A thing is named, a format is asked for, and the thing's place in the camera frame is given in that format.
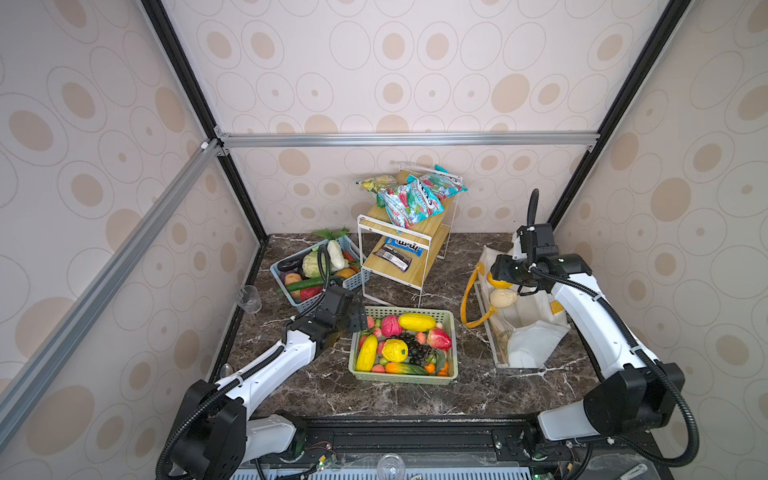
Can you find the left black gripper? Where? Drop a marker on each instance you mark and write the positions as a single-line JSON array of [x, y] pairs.
[[358, 317]]

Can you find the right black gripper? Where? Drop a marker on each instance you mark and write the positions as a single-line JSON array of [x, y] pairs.
[[502, 268]]

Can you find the orange round fruit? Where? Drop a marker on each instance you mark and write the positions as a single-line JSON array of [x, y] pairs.
[[498, 284]]

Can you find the beige round melon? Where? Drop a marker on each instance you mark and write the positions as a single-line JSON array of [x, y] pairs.
[[501, 299]]

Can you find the white grocery tote bag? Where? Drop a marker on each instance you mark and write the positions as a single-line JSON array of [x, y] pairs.
[[522, 336]]

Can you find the green plastic fruit basket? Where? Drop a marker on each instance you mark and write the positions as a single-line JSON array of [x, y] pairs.
[[442, 365]]

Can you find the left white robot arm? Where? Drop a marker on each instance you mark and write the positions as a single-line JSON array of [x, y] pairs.
[[258, 378]]

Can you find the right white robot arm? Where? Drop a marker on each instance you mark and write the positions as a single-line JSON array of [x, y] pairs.
[[637, 392]]

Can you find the teal pink snack bag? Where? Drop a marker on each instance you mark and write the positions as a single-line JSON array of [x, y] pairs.
[[443, 184]]

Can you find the yellow green snack bag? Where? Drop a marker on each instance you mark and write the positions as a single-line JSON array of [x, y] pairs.
[[377, 183]]

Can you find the green cucumber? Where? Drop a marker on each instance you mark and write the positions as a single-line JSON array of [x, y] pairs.
[[304, 284]]

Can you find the red pepper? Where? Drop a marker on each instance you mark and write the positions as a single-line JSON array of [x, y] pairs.
[[309, 293]]

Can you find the blue plastic vegetable basket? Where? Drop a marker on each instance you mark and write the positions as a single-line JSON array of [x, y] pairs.
[[352, 254]]

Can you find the pink dragon fruit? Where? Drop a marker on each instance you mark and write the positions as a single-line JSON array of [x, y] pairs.
[[390, 326]]

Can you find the green cabbage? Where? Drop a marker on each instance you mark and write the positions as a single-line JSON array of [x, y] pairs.
[[311, 265]]

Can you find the peach colored fruit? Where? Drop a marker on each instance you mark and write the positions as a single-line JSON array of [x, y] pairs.
[[292, 277]]

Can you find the white radish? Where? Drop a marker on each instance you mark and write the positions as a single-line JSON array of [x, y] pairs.
[[336, 255]]

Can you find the dark eggplant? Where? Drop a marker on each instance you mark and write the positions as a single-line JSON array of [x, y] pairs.
[[290, 264]]

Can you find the dark snack bar packet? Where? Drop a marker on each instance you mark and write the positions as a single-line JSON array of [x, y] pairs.
[[400, 261]]

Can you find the leafy green vegetable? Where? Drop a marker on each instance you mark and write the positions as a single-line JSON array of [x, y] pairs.
[[331, 234]]

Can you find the green orange papaya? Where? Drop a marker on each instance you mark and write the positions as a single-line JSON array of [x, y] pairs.
[[404, 369]]

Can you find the clear plastic cup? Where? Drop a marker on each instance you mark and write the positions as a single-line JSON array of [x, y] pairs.
[[248, 299]]

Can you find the dark grape bunch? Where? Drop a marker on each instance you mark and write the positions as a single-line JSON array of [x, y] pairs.
[[418, 353]]

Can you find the blue snack packet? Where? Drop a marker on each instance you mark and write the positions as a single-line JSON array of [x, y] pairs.
[[405, 246]]

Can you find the white wire wooden shelf rack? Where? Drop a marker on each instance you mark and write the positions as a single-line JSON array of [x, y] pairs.
[[432, 234]]

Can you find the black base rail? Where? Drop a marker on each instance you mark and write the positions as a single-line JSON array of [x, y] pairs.
[[513, 439]]

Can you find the horizontal aluminium frame bar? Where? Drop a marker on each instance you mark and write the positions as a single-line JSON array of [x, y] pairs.
[[227, 141]]

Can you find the diagonal aluminium frame bar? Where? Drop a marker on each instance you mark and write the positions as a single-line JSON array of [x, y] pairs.
[[39, 372]]

